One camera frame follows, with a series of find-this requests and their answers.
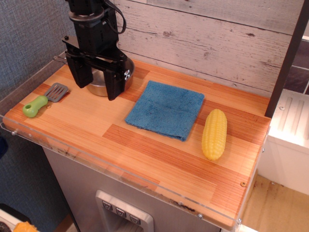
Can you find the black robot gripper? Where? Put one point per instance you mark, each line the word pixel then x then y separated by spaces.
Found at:
pixel 95 46

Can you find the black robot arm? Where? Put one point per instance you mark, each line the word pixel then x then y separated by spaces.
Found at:
pixel 95 9

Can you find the blue folded cloth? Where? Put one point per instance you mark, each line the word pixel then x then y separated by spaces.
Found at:
pixel 167 110

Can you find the silver metal pot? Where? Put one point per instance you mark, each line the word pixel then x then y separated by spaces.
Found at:
pixel 98 87

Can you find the clear acrylic table guard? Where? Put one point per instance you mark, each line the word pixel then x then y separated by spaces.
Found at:
pixel 92 131

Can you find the grey toy fridge cabinet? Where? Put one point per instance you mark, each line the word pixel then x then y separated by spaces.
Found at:
pixel 100 203

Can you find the yellow toy corn cob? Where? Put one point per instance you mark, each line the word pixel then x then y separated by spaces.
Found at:
pixel 214 135

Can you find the orange object bottom left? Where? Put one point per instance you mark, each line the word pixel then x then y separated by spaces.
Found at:
pixel 25 227

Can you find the white toy sink unit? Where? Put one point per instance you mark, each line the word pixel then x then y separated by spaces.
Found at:
pixel 285 157

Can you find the green handled grey spatula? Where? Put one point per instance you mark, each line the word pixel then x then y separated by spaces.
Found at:
pixel 54 94

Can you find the dark vertical post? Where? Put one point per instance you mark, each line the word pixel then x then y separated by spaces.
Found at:
pixel 289 58

